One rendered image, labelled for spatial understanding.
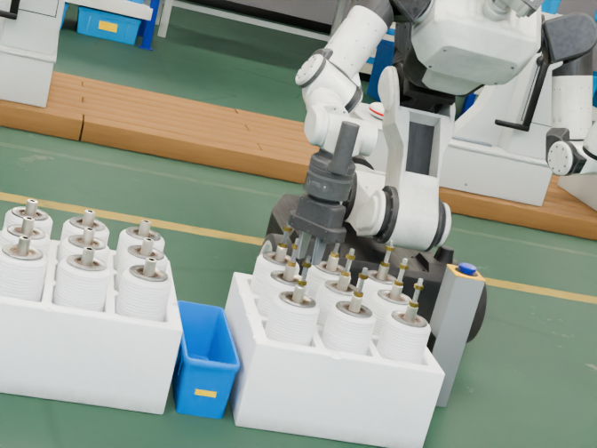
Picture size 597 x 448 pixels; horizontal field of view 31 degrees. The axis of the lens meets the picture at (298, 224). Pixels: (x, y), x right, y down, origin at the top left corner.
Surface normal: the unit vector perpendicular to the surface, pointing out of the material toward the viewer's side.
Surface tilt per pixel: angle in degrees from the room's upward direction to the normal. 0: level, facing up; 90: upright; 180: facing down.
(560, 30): 81
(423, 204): 51
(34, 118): 90
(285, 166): 90
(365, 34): 75
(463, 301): 90
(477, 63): 142
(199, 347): 88
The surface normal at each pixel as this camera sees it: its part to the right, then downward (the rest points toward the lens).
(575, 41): -0.08, 0.10
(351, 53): 0.38, 0.07
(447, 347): 0.17, 0.31
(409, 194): 0.30, -0.34
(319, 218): -0.56, 0.09
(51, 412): 0.24, -0.94
